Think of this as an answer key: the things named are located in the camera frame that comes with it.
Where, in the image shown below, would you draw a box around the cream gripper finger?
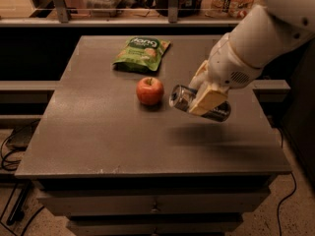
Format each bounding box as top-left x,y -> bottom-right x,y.
189,60 -> 209,90
188,83 -> 227,116

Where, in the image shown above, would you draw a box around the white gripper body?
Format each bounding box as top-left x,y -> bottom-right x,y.
208,33 -> 262,89

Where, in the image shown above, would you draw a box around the silver blue redbull can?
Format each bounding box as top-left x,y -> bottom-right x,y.
168,85 -> 231,122

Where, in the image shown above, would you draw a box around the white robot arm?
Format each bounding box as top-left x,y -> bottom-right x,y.
189,0 -> 315,116

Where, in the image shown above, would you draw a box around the red apple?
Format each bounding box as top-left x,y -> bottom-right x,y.
136,77 -> 164,106

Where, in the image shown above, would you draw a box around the green snack bag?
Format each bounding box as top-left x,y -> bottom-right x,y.
113,36 -> 170,73

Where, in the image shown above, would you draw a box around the colourful snack bag on shelf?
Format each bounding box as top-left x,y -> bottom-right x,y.
206,0 -> 259,19

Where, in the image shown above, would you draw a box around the grey drawer cabinet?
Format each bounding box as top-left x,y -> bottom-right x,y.
17,36 -> 290,236

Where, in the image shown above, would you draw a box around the clear plastic container on shelf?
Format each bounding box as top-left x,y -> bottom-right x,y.
84,0 -> 122,17

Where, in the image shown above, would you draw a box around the black cable on right floor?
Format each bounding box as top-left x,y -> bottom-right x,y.
276,172 -> 297,236

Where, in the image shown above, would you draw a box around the metal shelf rail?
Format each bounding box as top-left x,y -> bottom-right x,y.
0,0 -> 239,29

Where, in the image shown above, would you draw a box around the black cables on left floor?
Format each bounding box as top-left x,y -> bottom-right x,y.
0,120 -> 45,236

